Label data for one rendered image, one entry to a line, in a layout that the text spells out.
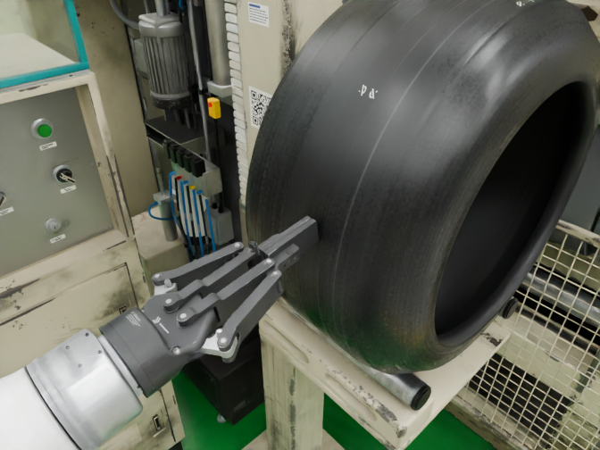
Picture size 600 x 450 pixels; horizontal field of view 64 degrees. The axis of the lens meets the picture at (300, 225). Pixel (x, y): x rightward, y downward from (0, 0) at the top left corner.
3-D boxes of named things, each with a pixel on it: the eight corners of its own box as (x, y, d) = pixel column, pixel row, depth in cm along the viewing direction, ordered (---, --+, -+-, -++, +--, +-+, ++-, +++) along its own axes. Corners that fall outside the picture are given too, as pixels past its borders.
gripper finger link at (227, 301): (172, 314, 43) (180, 323, 42) (268, 250, 48) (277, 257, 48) (184, 340, 46) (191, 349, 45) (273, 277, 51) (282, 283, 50)
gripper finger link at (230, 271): (179, 335, 46) (170, 327, 47) (264, 270, 52) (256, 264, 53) (168, 310, 44) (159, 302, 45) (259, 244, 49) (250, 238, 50)
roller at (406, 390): (268, 299, 95) (267, 282, 92) (285, 288, 97) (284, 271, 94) (412, 417, 74) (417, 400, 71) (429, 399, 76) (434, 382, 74)
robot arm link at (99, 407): (12, 345, 39) (81, 303, 42) (60, 401, 45) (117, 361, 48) (54, 420, 34) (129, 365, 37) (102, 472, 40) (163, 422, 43)
